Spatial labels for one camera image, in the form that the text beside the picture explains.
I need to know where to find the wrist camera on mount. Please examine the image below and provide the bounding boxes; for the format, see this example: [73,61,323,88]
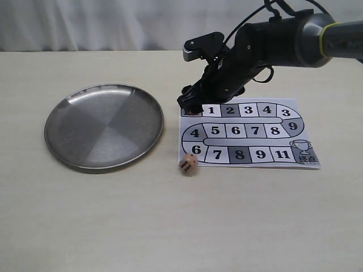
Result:
[183,32,225,62]

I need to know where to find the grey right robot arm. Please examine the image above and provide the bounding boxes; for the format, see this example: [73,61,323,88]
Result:
[177,13,362,114]

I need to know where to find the wooden die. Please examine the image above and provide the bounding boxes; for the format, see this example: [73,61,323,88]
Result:
[179,154,199,176]

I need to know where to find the round metal plate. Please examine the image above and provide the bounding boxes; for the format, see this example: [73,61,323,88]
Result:
[44,83,164,173]

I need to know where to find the paper game board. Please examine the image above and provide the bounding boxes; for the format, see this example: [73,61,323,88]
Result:
[178,98,321,169]

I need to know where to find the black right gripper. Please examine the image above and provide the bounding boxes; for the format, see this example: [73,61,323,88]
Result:
[177,22,302,113]

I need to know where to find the white curtain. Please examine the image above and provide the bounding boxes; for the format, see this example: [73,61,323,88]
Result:
[0,0,363,52]

